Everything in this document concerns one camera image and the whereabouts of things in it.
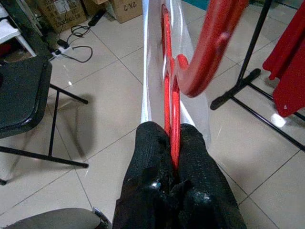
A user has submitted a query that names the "black folding chair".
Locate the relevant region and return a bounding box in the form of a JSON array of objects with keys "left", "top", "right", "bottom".
[{"left": 0, "top": 56, "right": 90, "bottom": 187}]

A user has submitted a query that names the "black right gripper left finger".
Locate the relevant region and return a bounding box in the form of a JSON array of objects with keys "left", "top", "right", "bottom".
[{"left": 112, "top": 121, "right": 178, "bottom": 229}]

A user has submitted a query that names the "grey robot right leg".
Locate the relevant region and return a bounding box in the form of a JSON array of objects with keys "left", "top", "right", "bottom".
[{"left": 0, "top": 207, "right": 112, "bottom": 229}]

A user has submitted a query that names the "red printed t-shirt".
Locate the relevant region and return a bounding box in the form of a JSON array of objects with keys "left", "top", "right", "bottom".
[{"left": 263, "top": 1, "right": 305, "bottom": 118}]

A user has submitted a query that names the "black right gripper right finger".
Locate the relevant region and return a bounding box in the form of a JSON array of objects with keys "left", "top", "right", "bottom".
[{"left": 173, "top": 124, "right": 247, "bottom": 229}]

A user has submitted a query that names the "cardboard box printed C/NO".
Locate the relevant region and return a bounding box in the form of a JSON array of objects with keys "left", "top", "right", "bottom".
[{"left": 110, "top": 0, "right": 144, "bottom": 24}]

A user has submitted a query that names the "white power strip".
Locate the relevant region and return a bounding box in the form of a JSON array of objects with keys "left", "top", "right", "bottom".
[{"left": 51, "top": 45, "right": 73, "bottom": 58}]

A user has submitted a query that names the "large cardboard box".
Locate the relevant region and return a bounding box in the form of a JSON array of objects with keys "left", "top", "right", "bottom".
[{"left": 37, "top": 0, "right": 88, "bottom": 34}]

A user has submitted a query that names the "black power adapter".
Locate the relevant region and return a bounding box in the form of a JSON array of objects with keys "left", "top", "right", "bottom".
[{"left": 87, "top": 9, "right": 106, "bottom": 27}]

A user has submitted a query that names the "black garment rack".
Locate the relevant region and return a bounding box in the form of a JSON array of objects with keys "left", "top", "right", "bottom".
[{"left": 209, "top": 0, "right": 305, "bottom": 152}]

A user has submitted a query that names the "white t-shirt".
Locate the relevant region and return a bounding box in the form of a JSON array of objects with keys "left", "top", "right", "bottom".
[{"left": 140, "top": 0, "right": 213, "bottom": 146}]

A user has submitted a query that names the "black power cable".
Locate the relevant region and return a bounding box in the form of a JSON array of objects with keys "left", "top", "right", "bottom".
[{"left": 59, "top": 23, "right": 93, "bottom": 64}]

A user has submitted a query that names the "red plastic clothes hanger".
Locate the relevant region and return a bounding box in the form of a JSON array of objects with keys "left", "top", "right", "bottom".
[{"left": 161, "top": 0, "right": 251, "bottom": 173}]

